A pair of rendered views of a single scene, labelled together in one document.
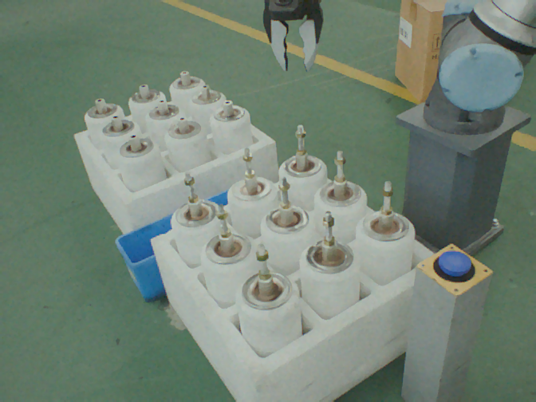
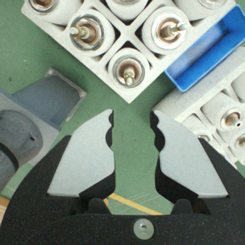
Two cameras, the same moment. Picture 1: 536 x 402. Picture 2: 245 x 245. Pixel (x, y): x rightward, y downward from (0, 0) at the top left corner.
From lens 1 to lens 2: 0.84 m
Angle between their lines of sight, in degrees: 25
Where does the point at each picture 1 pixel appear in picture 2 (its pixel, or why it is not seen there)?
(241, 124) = not seen: hidden behind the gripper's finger
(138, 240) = (236, 39)
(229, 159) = (191, 106)
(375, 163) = not seen: hidden behind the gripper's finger
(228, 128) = (197, 129)
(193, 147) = (222, 104)
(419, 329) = not seen: outside the picture
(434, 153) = (35, 104)
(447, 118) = (11, 118)
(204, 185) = (204, 86)
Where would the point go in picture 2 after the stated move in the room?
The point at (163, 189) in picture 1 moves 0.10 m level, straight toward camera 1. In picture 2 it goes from (235, 68) to (227, 34)
